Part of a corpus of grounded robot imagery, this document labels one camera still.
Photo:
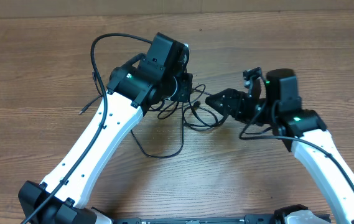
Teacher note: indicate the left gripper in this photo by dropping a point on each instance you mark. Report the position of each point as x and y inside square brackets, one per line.
[183, 94]

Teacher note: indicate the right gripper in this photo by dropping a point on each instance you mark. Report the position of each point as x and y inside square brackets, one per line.
[229, 96]

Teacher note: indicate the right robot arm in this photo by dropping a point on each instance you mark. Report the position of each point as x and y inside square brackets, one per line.
[271, 108]

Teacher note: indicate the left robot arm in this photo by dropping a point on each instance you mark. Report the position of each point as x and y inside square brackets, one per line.
[144, 80]

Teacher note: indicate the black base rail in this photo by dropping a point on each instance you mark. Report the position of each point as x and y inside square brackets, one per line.
[247, 219]

